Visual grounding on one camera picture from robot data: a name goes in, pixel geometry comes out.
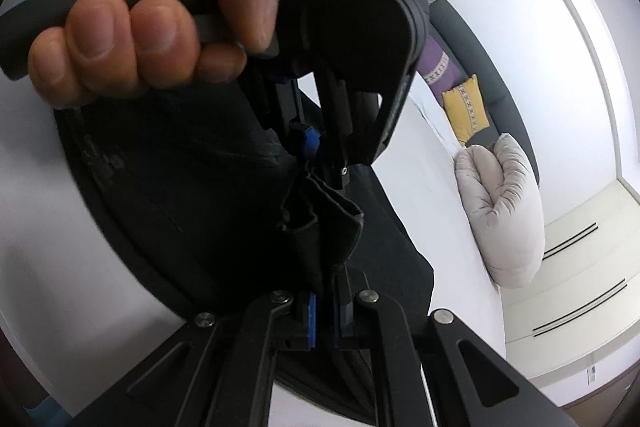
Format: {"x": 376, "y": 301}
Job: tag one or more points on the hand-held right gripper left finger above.
{"x": 311, "y": 319}

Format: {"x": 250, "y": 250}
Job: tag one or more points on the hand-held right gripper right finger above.
{"x": 344, "y": 322}

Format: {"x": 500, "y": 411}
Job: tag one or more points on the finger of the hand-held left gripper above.
{"x": 306, "y": 142}
{"x": 340, "y": 132}

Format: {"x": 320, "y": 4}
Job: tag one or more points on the black pants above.
{"x": 200, "y": 207}

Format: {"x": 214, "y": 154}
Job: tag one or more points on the purple pillow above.
{"x": 440, "y": 62}

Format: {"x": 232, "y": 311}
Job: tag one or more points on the yellow pillow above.
{"x": 467, "y": 112}

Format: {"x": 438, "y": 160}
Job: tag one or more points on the bed with grey headboard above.
{"x": 440, "y": 232}

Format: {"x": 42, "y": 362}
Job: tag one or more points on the folded beige duvet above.
{"x": 505, "y": 217}

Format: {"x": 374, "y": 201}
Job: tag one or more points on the cream wardrobe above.
{"x": 575, "y": 272}

